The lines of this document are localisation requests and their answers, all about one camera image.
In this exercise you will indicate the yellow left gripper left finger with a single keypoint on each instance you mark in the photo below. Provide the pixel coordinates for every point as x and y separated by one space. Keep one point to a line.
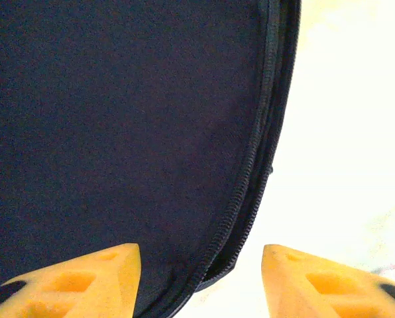
94 291

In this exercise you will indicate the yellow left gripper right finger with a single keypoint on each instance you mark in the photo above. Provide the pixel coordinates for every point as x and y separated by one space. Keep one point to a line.
316 291

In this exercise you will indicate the black fabric backpack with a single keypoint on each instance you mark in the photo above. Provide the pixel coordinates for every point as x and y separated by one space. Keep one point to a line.
118 116

